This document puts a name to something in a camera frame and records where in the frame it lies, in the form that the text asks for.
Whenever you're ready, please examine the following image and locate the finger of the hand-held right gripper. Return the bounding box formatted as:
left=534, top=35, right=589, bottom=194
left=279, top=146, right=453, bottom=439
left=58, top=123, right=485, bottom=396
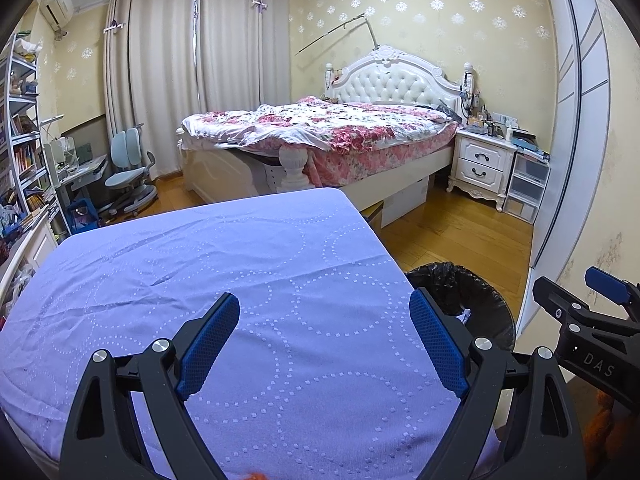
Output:
left=532, top=276, right=593, bottom=333
left=585, top=266, right=640, bottom=321

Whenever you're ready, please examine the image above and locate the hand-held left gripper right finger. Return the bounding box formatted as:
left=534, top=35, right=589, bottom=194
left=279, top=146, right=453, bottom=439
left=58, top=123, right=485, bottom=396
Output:
left=409, top=287, right=587, bottom=480

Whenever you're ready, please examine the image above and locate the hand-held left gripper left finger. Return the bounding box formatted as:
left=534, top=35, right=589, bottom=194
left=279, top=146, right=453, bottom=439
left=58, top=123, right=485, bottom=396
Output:
left=60, top=291, right=242, bottom=480

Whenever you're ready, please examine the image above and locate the round bin with black bag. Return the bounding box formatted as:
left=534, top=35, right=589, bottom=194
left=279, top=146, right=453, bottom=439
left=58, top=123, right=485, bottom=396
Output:
left=404, top=261, right=517, bottom=353

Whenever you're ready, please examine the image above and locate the purple dotted tablecloth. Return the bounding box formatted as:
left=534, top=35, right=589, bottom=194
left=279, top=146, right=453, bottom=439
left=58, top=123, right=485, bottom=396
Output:
left=0, top=187, right=501, bottom=480

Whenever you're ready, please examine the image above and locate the clear plastic drawer unit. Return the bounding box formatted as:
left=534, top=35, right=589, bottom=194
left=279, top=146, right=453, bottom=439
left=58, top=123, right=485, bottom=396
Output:
left=502, top=152, right=551, bottom=223

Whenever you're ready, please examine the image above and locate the white storage box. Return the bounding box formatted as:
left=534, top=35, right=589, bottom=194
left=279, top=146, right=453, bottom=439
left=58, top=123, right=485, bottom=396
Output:
left=381, top=175, right=431, bottom=228

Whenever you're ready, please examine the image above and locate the stack of books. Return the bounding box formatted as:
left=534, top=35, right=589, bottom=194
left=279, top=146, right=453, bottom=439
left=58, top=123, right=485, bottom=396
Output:
left=512, top=130, right=551, bottom=163

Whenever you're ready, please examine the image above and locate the white two-drawer nightstand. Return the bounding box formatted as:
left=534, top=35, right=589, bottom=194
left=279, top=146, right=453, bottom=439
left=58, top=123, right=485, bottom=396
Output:
left=446, top=127, right=518, bottom=213

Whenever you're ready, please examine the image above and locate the white sliding wardrobe door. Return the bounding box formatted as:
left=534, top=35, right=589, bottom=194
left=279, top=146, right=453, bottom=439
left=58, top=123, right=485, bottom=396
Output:
left=515, top=0, right=621, bottom=336

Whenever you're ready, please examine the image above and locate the blue plastic stool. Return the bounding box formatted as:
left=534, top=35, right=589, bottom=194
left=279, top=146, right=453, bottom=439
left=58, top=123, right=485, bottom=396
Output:
left=69, top=199, right=101, bottom=233

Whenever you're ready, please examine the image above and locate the cluster of small toiletries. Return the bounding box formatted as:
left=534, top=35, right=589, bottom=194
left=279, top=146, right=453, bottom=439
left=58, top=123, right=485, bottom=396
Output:
left=467, top=95, right=521, bottom=138

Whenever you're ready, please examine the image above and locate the white low cabinet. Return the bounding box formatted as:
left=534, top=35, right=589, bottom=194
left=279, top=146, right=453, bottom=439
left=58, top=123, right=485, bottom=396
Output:
left=0, top=210, right=58, bottom=321

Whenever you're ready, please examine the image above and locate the light blue desk chair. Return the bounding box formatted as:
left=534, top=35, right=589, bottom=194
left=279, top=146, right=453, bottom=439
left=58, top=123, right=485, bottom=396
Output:
left=102, top=127, right=158, bottom=218

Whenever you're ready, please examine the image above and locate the grey study desk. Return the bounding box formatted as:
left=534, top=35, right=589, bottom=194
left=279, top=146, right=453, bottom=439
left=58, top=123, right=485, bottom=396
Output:
left=47, top=137, right=111, bottom=221

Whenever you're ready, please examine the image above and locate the pink floral blanket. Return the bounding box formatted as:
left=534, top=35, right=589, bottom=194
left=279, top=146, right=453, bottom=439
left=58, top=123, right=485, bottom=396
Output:
left=181, top=95, right=460, bottom=186

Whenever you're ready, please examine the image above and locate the beige curtain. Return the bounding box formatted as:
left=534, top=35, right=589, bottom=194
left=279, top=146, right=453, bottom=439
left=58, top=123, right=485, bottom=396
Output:
left=197, top=0, right=293, bottom=106
left=102, top=0, right=201, bottom=183

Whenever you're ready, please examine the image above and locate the white bed with tufted headboard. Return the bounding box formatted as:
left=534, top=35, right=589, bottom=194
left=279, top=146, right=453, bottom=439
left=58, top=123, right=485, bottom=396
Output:
left=176, top=45, right=473, bottom=228

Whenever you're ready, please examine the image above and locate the white bookshelf with books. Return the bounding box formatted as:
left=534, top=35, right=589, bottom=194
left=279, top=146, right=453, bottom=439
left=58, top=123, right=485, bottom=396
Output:
left=0, top=32, right=56, bottom=241

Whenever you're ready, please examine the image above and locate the thin metal rod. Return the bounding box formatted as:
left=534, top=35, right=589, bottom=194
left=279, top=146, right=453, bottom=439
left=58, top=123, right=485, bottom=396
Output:
left=295, top=15, right=381, bottom=56

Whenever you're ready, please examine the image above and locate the white air conditioner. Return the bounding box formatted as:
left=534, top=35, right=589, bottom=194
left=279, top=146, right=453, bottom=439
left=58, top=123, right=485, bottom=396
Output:
left=40, top=0, right=76, bottom=31

